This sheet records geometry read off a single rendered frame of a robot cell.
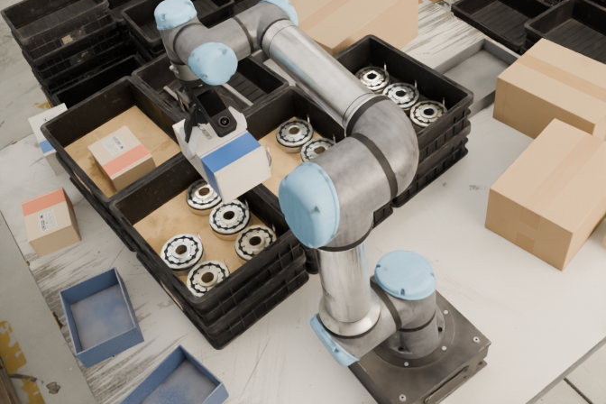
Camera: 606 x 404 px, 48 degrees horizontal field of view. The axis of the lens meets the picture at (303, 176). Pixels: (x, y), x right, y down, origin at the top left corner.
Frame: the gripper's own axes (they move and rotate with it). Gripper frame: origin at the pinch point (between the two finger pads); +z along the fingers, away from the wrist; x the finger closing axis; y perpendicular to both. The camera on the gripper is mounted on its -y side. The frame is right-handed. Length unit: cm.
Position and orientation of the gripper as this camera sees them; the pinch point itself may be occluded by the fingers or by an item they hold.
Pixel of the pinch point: (219, 145)
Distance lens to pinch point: 150.5
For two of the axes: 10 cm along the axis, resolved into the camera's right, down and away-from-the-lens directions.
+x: -8.1, 5.0, -3.0
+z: 1.3, 6.6, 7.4
